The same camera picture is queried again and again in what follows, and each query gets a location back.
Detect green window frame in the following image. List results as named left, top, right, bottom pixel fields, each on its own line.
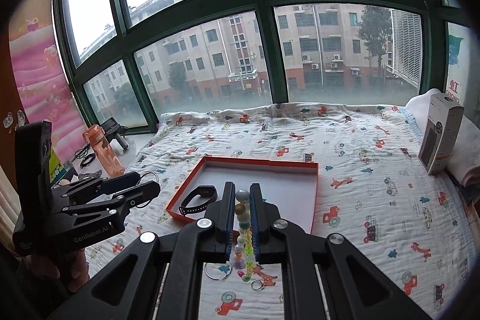
left=52, top=0, right=475, bottom=134

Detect black smart wristband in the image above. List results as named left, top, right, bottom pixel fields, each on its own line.
left=178, top=185, right=217, bottom=216

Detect person's left hand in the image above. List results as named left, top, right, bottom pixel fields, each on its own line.
left=26, top=249, right=89, bottom=292

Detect black handheld device on sill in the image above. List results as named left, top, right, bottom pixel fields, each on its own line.
left=101, top=117, right=129, bottom=152

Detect pastel bead necklace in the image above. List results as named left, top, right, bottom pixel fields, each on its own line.
left=230, top=188, right=267, bottom=292

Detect black cable on sill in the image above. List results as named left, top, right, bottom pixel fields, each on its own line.
left=72, top=143, right=97, bottom=169

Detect orange water bottle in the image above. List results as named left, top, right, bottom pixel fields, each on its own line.
left=83, top=124, right=125, bottom=178

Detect pink cartoon curtain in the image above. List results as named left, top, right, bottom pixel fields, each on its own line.
left=8, top=0, right=86, bottom=163

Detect orange shallow cardboard tray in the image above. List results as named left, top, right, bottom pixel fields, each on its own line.
left=166, top=156, right=319, bottom=233

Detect silver hoop earring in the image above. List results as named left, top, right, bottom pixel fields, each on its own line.
left=136, top=171, right=160, bottom=209
left=203, top=261, right=232, bottom=281

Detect cartoon print bed quilt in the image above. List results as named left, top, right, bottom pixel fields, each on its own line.
left=86, top=104, right=476, bottom=319

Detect white grey product box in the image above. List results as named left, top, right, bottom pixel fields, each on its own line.
left=419, top=93, right=464, bottom=175

